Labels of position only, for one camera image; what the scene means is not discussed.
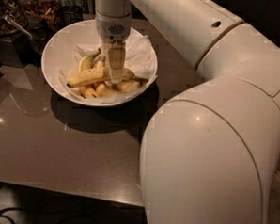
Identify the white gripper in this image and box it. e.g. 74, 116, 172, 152
95, 12, 131, 84

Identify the long top yellow banana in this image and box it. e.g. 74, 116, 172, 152
66, 67, 148, 88

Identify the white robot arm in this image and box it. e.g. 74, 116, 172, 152
96, 0, 280, 224

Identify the greenish curved banana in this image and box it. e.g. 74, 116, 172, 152
78, 49, 101, 72

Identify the right yellow banana dark stem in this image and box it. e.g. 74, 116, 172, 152
93, 80, 141, 97

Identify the white ceramic bowl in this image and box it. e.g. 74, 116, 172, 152
41, 19, 145, 98

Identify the middle yellow banana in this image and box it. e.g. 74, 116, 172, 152
79, 59, 105, 98

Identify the white paper liner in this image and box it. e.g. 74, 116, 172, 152
58, 36, 158, 107

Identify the black mesh cup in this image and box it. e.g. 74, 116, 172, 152
60, 5, 83, 26

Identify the snack container with nuts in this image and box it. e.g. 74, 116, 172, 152
23, 0, 63, 33

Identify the glass snack jar left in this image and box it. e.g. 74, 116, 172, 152
0, 0, 28, 36

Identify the metal scoop handle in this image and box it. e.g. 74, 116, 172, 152
5, 15, 33, 40

